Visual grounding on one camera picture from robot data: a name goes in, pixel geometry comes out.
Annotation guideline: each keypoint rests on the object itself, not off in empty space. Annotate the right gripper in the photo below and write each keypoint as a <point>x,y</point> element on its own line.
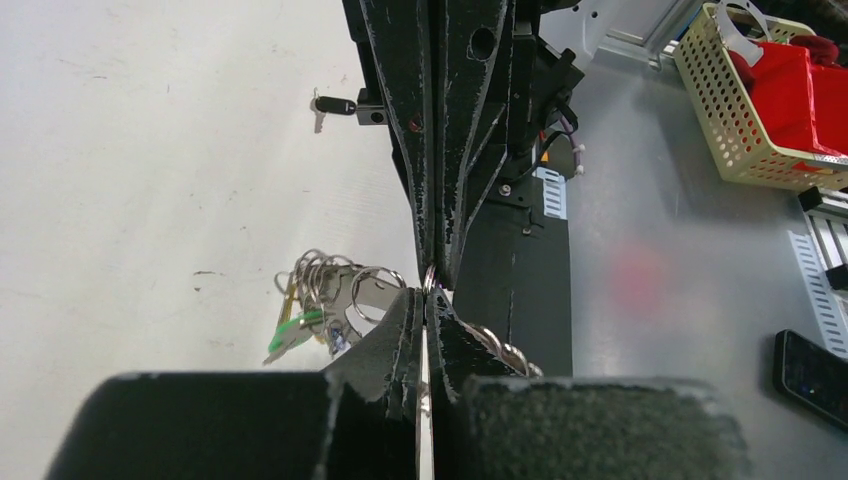
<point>468,90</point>

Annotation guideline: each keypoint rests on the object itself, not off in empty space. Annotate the key with black tag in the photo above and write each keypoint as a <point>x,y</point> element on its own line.
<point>323,105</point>

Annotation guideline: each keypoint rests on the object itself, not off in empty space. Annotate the cream perforated basket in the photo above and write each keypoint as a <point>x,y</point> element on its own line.
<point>740,146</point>

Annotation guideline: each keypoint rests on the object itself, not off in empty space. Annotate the right white cable duct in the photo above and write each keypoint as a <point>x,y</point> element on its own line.
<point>553,193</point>

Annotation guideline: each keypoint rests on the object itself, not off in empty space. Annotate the red object in basket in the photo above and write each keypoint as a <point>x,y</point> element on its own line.
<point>800,93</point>

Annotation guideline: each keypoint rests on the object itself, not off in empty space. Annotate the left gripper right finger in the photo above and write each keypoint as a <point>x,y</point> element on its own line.
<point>492,422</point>

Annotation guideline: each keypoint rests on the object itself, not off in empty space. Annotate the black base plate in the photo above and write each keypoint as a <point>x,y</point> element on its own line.
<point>515,277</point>

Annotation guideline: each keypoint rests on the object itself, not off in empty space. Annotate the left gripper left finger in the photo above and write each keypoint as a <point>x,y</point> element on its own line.
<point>351,420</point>

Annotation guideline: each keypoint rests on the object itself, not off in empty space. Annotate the black smartphone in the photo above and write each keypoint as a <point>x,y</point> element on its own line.
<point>810,376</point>

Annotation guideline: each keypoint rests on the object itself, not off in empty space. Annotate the white duct beside phone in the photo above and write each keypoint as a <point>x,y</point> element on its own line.
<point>828,311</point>

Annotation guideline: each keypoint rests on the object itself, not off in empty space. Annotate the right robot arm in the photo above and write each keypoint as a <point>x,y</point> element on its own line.
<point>596,26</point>

